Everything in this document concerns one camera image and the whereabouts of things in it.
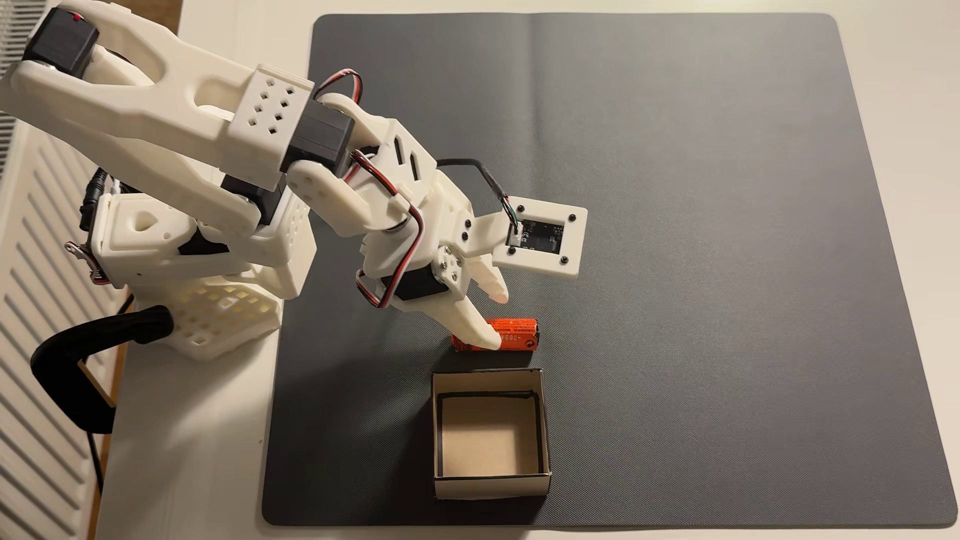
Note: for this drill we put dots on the red candy roll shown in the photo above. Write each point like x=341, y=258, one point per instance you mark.
x=517, y=334

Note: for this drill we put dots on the small cardboard box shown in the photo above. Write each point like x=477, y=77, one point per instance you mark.
x=491, y=435

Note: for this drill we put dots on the black textured mat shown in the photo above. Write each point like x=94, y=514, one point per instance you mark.
x=712, y=262

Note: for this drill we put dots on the black table clamp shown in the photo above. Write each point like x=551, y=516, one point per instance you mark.
x=64, y=367

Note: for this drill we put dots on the white slatted radiator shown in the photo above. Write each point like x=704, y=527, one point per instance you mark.
x=37, y=375

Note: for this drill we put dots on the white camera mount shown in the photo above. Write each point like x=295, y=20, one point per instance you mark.
x=544, y=236

